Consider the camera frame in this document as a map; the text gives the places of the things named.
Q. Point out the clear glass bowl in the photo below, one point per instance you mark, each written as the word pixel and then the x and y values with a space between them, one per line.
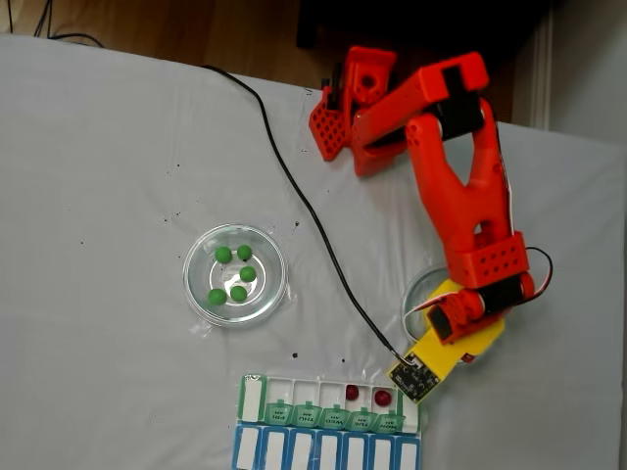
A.
pixel 414 294
pixel 235 313

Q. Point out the green-lidded weekly pill organizer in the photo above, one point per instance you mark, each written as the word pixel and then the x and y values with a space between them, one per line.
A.
pixel 252 401

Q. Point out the blue-lidded weekly pill organizer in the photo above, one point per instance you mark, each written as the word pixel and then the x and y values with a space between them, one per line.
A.
pixel 274 450

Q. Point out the black furniture piece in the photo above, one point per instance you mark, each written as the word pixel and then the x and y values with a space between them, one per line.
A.
pixel 416 19

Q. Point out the pale grey tablecloth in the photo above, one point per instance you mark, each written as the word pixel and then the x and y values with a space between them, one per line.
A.
pixel 98 147

